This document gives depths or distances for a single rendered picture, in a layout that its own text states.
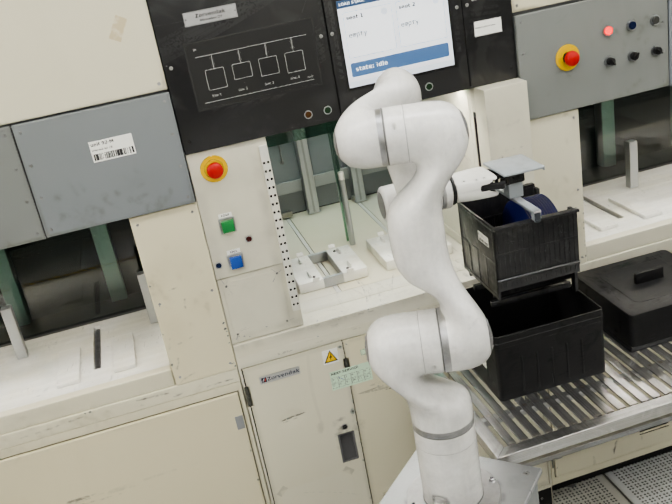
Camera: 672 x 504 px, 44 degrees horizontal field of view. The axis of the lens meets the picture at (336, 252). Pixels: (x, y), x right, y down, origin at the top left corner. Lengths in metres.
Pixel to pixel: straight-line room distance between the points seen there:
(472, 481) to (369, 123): 0.73
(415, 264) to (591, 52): 1.06
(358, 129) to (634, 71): 1.18
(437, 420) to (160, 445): 0.99
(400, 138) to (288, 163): 1.66
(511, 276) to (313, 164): 1.32
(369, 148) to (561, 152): 1.05
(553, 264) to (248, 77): 0.84
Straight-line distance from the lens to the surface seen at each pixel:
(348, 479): 2.54
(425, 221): 1.43
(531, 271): 1.94
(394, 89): 1.50
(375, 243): 2.61
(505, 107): 2.20
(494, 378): 2.01
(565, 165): 2.38
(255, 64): 2.03
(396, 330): 1.51
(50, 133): 2.02
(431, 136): 1.40
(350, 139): 1.40
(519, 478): 1.80
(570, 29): 2.30
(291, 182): 3.04
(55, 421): 2.30
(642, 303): 2.20
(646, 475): 3.02
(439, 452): 1.63
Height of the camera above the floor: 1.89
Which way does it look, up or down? 23 degrees down
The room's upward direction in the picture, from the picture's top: 10 degrees counter-clockwise
